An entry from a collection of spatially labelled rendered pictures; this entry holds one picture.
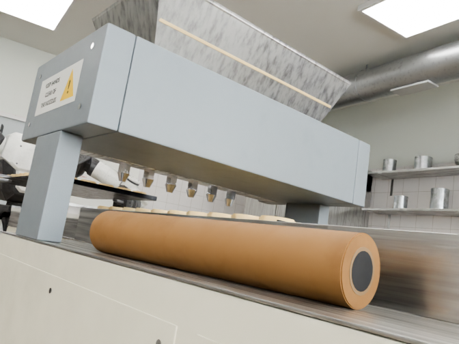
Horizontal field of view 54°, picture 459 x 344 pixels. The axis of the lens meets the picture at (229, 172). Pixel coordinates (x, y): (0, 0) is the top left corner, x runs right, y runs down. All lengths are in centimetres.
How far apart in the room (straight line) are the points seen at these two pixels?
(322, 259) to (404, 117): 543
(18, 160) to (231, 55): 140
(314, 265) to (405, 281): 10
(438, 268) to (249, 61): 65
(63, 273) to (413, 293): 44
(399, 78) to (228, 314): 430
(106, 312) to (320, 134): 66
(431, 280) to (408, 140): 521
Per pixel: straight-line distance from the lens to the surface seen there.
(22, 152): 216
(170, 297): 43
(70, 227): 120
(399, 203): 522
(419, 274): 43
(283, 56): 102
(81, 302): 59
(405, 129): 570
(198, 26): 89
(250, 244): 41
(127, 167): 100
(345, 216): 537
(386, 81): 467
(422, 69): 445
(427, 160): 516
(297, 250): 38
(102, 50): 72
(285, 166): 93
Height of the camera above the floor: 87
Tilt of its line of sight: 10 degrees up
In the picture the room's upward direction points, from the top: 9 degrees clockwise
